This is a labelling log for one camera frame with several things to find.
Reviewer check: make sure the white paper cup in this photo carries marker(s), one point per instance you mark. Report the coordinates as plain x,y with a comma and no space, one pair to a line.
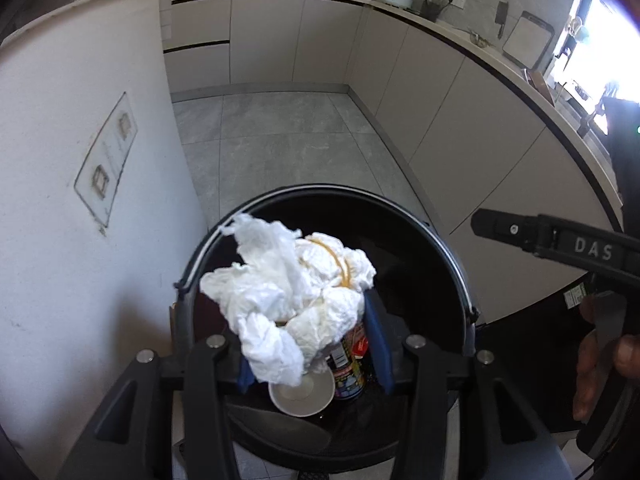
305,395

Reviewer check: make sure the black utensil holder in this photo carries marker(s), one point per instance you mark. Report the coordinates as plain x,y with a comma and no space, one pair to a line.
431,7

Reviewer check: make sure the yellow green drink can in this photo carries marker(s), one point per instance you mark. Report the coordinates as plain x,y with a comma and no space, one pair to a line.
345,375

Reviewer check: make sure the white wall outlet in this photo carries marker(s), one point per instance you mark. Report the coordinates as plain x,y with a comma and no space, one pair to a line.
458,2

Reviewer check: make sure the white cutting board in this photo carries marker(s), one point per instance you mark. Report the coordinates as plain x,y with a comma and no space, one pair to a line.
527,37

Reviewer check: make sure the person's right hand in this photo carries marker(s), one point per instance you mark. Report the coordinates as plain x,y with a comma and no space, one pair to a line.
585,375

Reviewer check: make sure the white kitchen counter cabinets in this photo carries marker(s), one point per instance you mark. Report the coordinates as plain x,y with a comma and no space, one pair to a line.
425,90

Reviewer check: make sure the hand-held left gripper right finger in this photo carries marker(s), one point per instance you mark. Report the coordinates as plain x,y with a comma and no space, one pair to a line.
380,345

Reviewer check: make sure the hanging kitchen knife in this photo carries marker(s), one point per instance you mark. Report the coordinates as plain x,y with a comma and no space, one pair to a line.
501,17

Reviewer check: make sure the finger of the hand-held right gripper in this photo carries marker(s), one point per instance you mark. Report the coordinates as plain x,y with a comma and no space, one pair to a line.
505,230

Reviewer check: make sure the white tissue wad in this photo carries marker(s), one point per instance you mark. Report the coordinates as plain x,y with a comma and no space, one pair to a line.
280,280

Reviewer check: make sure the black round trash bin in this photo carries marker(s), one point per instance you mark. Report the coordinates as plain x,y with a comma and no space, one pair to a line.
400,240

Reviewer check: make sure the brown cardboard box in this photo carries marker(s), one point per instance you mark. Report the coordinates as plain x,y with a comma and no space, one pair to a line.
540,87

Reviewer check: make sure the socket panel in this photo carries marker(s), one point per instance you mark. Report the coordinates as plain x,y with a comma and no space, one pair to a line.
107,160

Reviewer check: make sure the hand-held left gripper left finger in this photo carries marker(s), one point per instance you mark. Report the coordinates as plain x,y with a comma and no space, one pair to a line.
246,382

